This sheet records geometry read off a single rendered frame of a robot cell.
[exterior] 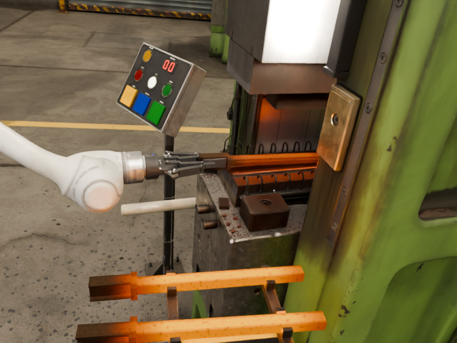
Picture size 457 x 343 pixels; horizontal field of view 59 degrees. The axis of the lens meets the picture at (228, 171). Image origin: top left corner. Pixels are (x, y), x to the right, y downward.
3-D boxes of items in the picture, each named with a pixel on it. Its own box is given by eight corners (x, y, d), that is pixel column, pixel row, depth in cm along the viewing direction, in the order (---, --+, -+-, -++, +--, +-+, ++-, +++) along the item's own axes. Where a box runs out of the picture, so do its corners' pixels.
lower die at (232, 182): (234, 207, 121) (238, 183, 116) (216, 173, 137) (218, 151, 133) (354, 194, 133) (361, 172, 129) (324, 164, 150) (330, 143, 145)
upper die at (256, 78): (249, 94, 103) (254, 57, 98) (226, 70, 119) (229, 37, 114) (385, 92, 115) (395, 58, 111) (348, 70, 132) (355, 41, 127)
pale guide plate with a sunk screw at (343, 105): (334, 171, 90) (353, 99, 81) (315, 152, 97) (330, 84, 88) (342, 170, 90) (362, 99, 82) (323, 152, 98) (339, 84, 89)
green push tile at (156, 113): (156, 124, 151) (164, 106, 150) (145, 117, 155) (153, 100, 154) (159, 126, 152) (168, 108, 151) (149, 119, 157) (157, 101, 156)
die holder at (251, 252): (217, 347, 130) (230, 241, 107) (191, 265, 161) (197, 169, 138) (364, 315, 147) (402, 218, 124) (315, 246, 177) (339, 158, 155)
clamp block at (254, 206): (248, 233, 111) (251, 214, 108) (239, 214, 118) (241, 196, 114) (288, 227, 115) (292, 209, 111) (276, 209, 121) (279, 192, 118)
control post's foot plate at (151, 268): (149, 293, 206) (149, 280, 201) (143, 263, 224) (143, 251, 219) (190, 286, 212) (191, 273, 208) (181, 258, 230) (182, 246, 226)
